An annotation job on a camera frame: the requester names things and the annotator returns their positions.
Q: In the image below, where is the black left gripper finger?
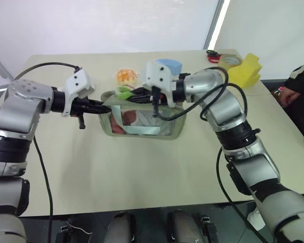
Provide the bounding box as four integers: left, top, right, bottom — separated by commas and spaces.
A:
89, 99, 109, 109
90, 106, 112, 115

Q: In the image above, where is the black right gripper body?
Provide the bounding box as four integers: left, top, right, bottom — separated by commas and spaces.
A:
141, 87, 168, 105

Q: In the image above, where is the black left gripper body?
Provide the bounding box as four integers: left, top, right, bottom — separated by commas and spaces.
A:
69, 98, 92, 130

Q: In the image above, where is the green pouch with clear window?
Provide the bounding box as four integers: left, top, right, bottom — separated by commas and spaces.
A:
100, 89, 188, 141

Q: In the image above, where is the bystander bare hand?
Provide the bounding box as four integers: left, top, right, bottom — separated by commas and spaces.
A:
281, 89, 298, 107

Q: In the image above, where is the orange snack packet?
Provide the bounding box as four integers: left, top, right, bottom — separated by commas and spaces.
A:
115, 68, 140, 86

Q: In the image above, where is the blue round container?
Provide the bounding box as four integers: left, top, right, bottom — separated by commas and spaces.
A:
156, 58, 182, 76

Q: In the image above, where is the clear packing tape roll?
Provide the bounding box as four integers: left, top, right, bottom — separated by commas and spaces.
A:
218, 53, 244, 69

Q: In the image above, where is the yellow foam block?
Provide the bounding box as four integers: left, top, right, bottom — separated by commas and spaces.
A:
227, 53, 263, 89

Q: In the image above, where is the dark rounded shape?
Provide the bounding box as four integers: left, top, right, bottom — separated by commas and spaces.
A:
105, 212, 138, 243

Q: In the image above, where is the person in dark jacket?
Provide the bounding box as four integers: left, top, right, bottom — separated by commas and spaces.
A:
285, 53, 304, 149

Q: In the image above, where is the white object under table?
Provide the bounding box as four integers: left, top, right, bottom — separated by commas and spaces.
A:
247, 208, 267, 232

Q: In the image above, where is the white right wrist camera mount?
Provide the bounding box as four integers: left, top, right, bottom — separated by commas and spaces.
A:
141, 60, 183, 107

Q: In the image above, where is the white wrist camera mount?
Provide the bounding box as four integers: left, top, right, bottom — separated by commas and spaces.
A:
141, 60, 183, 107
61, 68, 96, 118

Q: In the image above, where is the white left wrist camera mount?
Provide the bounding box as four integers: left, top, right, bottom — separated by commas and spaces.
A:
61, 68, 96, 118

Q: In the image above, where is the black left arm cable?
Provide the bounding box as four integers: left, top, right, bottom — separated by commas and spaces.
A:
14, 62, 82, 243

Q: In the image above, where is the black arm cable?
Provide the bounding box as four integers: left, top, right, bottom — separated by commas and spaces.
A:
151, 67, 270, 243
14, 62, 82, 243

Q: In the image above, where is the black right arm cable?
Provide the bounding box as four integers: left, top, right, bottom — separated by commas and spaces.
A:
151, 67, 270, 243

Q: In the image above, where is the grey window frame post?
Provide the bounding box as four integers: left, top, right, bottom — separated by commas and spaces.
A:
203, 0, 225, 50

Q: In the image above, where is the black metal bracket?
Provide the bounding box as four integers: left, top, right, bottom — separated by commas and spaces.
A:
56, 222, 72, 243
201, 216, 220, 243

